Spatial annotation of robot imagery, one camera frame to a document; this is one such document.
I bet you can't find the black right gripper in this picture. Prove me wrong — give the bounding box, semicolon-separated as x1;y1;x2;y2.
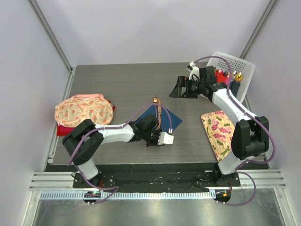
169;76;205;99

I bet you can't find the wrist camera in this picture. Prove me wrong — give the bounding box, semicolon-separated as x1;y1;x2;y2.
187;62;200;81
158;128;174;145

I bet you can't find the rose gold spoon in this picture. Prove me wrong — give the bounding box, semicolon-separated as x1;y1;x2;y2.
153;97;159;117

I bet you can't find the red napkin stack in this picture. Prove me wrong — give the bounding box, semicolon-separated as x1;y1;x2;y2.
55;103;115;136

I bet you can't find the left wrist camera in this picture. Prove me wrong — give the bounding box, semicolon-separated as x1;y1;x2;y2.
158;128;174;145

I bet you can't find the blue paper napkin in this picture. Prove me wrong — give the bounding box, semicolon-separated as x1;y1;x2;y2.
136;105;182;132

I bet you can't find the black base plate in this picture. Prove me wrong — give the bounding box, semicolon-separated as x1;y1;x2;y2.
72;163;240;193

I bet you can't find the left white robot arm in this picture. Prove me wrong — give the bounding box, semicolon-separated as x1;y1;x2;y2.
63;114;166;188

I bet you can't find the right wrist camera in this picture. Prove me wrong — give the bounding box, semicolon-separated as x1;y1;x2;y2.
187;62;200;81

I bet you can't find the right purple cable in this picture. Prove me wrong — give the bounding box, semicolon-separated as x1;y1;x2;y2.
188;55;276;207

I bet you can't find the red rolled napkin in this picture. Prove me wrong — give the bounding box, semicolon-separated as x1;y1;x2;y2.
215;69;226;83

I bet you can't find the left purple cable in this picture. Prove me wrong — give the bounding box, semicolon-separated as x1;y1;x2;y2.
67;105;174;204

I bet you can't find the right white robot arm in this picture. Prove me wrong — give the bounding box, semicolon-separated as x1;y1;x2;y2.
169;63;269;186

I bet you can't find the gold spoon in basket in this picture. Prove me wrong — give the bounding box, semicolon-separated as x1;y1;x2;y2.
235;72;243;83

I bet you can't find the white plastic basket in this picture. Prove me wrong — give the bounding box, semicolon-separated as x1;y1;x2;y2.
207;52;255;103

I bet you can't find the purple cable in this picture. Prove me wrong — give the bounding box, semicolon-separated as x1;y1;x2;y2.
188;55;276;207
67;105;174;204

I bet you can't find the floral tray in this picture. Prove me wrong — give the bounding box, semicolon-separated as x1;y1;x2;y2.
200;111;235;161

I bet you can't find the dark blue rolled napkin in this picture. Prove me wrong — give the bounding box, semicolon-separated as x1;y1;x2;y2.
230;81;240;100

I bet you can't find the floral mesh laundry bag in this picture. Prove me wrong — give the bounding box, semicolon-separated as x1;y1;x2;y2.
54;94;115;128

